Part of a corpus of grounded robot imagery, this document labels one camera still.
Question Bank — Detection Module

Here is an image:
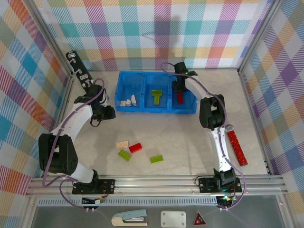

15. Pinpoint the aluminium side rail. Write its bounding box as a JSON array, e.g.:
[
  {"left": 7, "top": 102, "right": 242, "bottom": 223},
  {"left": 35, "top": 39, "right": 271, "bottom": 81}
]
[
  {"left": 238, "top": 68, "right": 274, "bottom": 176},
  {"left": 40, "top": 75, "right": 75, "bottom": 179}
]

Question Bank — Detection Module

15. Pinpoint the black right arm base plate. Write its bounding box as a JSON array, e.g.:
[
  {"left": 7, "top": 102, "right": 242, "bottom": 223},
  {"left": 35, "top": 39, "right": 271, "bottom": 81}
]
[{"left": 198, "top": 177, "right": 243, "bottom": 193}]

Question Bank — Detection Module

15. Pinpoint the red glitter toy microphone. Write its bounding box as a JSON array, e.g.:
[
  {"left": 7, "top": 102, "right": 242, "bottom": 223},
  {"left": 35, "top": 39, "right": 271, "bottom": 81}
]
[{"left": 225, "top": 124, "right": 248, "bottom": 167}]

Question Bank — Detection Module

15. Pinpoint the black power strip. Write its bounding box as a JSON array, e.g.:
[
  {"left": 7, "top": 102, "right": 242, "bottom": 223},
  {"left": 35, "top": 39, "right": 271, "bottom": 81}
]
[{"left": 66, "top": 50, "right": 98, "bottom": 89}]

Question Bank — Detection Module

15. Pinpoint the white rectangular plate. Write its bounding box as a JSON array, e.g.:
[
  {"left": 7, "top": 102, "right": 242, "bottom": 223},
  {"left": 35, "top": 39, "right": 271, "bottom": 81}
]
[{"left": 160, "top": 210, "right": 187, "bottom": 228}]

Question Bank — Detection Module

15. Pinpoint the aluminium mounting rail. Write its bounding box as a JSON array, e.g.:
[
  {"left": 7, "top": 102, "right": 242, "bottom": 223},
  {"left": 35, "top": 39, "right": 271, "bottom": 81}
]
[{"left": 26, "top": 174, "right": 288, "bottom": 198}]

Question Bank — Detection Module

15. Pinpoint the aluminium frame post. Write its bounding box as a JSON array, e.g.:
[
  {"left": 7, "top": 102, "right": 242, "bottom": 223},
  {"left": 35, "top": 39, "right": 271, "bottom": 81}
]
[
  {"left": 237, "top": 0, "right": 285, "bottom": 74},
  {"left": 26, "top": 0, "right": 74, "bottom": 78}
]

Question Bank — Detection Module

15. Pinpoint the slotted grey cable duct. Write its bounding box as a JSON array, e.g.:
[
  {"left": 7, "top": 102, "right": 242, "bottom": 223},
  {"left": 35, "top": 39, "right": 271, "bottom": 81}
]
[{"left": 38, "top": 196, "right": 235, "bottom": 207}]

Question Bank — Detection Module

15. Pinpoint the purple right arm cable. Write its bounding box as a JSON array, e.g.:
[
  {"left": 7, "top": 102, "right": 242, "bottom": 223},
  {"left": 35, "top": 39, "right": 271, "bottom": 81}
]
[{"left": 161, "top": 62, "right": 247, "bottom": 211}]

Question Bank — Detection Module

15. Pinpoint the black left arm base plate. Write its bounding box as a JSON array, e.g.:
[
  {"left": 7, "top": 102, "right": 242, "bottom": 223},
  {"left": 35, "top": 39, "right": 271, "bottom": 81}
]
[{"left": 72, "top": 178, "right": 116, "bottom": 195}]

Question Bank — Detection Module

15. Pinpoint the small wiring connector module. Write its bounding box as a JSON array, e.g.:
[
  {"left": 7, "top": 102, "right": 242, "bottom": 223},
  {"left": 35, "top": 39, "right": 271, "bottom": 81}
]
[
  {"left": 217, "top": 194, "right": 235, "bottom": 207},
  {"left": 82, "top": 196, "right": 106, "bottom": 206}
]

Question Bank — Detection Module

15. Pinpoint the red triangle sign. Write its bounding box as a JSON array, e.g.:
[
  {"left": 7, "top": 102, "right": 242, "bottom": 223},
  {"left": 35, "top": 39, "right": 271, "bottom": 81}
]
[{"left": 193, "top": 211, "right": 207, "bottom": 226}]

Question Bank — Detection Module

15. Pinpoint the grey-blue stapler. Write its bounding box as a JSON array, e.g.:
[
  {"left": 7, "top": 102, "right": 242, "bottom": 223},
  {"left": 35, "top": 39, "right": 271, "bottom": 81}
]
[{"left": 111, "top": 209, "right": 148, "bottom": 227}]

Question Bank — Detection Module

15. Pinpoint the blue three-compartment bin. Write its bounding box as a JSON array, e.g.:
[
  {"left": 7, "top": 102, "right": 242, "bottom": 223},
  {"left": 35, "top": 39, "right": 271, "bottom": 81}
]
[{"left": 114, "top": 70, "right": 199, "bottom": 114}]

